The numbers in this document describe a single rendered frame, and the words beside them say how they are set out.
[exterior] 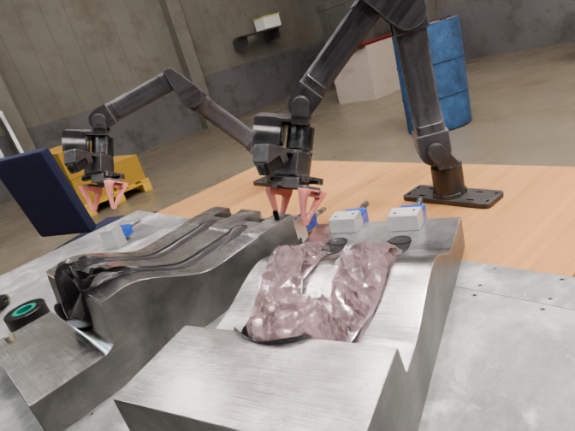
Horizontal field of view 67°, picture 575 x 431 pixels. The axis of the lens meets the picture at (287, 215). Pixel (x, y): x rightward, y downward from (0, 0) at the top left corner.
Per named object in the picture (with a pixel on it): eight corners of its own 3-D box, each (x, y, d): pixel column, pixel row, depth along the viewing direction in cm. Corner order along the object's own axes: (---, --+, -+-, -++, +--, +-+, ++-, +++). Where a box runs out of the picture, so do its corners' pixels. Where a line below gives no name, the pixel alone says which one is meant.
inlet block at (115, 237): (136, 228, 134) (129, 212, 132) (148, 227, 132) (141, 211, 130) (106, 249, 123) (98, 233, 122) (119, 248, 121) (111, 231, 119)
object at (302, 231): (319, 218, 102) (314, 197, 100) (336, 219, 99) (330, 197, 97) (281, 244, 94) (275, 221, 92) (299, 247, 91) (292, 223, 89)
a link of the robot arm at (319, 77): (279, 108, 86) (379, -40, 74) (285, 101, 95) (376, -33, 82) (328, 144, 88) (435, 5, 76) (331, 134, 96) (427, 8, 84)
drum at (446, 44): (485, 114, 459) (473, 8, 423) (451, 134, 424) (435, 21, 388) (429, 117, 511) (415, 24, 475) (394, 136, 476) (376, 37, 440)
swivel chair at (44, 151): (157, 272, 306) (94, 126, 270) (205, 287, 265) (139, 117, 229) (73, 323, 268) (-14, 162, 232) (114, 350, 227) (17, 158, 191)
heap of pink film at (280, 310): (310, 251, 74) (298, 209, 71) (416, 250, 65) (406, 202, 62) (223, 357, 53) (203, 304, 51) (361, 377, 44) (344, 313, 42)
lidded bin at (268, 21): (271, 28, 1077) (269, 16, 1067) (282, 25, 1043) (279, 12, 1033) (255, 32, 1049) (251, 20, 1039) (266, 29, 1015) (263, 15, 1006)
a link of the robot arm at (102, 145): (85, 156, 118) (85, 132, 119) (89, 162, 124) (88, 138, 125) (112, 156, 120) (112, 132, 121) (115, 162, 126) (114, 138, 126)
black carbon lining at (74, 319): (210, 227, 95) (196, 187, 92) (258, 236, 84) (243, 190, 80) (51, 318, 74) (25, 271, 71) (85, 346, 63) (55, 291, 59)
